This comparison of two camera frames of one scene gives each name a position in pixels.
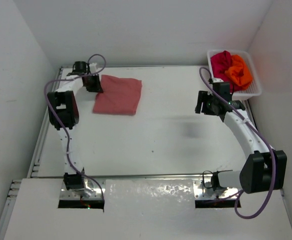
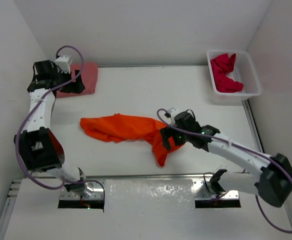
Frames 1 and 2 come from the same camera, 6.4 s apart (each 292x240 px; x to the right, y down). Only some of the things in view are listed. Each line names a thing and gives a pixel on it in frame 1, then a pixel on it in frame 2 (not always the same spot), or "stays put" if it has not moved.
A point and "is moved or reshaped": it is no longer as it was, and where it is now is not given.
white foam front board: [142, 209] stays put
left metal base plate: [92, 190] stays put
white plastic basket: [254, 89] stays put
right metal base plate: [203, 189] stays put
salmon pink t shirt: [119, 96] is moved or reshaped
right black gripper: [202, 101] -> [171, 135]
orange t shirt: [238, 72] -> [118, 127]
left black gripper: [93, 83] -> [67, 81]
